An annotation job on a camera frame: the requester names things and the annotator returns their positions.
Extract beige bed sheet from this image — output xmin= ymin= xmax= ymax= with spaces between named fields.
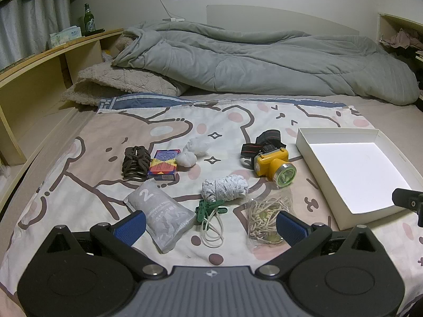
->
xmin=0 ymin=93 xmax=423 ymax=238

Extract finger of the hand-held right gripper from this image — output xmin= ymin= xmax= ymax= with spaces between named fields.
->
xmin=392 ymin=188 xmax=423 ymax=210

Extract white rope bundle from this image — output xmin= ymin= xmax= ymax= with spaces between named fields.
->
xmin=201 ymin=174 xmax=249 ymax=203

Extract brown hair claw clip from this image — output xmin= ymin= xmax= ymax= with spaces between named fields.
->
xmin=122 ymin=145 xmax=152 ymax=182

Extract pink crumpled clothes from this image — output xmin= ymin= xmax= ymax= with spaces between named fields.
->
xmin=380 ymin=28 xmax=423 ymax=50

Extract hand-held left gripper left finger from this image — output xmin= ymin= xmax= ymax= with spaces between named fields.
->
xmin=42 ymin=211 xmax=167 ymax=279

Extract grey towel packet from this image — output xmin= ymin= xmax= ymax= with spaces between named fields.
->
xmin=123 ymin=179 xmax=197 ymax=254

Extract white headboard panel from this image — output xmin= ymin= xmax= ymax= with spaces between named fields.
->
xmin=206 ymin=4 xmax=361 ymax=35

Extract beige fuzzy blanket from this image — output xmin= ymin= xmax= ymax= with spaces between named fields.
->
xmin=61 ymin=63 xmax=191 ymax=107

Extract white cotton wad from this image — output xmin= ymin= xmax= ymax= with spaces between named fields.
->
xmin=174 ymin=138 xmax=212 ymax=169

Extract wooden bedside shelf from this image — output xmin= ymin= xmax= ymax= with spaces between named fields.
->
xmin=0 ymin=28 xmax=125 ymax=166

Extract yellow headlamp with strap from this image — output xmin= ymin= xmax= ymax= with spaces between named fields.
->
xmin=241 ymin=129 xmax=297 ymax=187

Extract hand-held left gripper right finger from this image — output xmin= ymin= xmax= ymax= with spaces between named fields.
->
xmin=256 ymin=211 xmax=380 ymax=279

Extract grey curtain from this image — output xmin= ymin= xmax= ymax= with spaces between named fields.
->
xmin=0 ymin=0 xmax=72 ymax=71

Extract beige fuzzy pillow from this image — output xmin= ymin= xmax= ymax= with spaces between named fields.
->
xmin=114 ymin=34 xmax=138 ymax=57

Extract green glass bottle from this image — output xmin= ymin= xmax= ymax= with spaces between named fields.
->
xmin=79 ymin=3 xmax=96 ymax=37

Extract grey duvet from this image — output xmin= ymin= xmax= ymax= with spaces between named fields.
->
xmin=112 ymin=20 xmax=421 ymax=106

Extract tissue pack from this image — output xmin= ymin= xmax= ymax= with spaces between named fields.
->
xmin=49 ymin=26 xmax=82 ymax=49

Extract colourful card box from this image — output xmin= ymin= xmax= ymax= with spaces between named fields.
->
xmin=148 ymin=150 xmax=181 ymax=181

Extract clear bag of rubber bands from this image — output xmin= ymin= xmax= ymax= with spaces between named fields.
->
xmin=246 ymin=190 xmax=295 ymax=248

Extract white shallow cardboard box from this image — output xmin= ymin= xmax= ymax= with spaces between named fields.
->
xmin=295 ymin=127 xmax=419 ymax=231

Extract cartoon printed blanket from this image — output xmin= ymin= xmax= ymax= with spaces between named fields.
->
xmin=5 ymin=94 xmax=420 ymax=317

